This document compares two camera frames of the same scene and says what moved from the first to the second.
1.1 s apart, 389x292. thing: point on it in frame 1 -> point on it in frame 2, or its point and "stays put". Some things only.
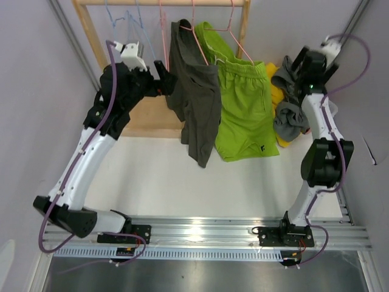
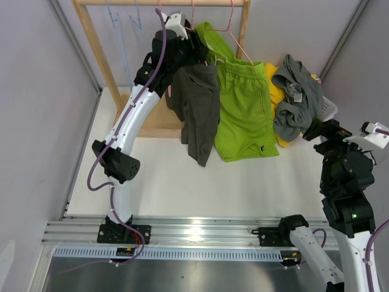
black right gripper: [325, 76] -> [343, 133]
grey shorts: [290, 116] stays put
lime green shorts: [245, 128] stays put
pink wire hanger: [228, 29] stays put
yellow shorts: [277, 96] stays put
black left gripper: [165, 86] -> [199, 55]
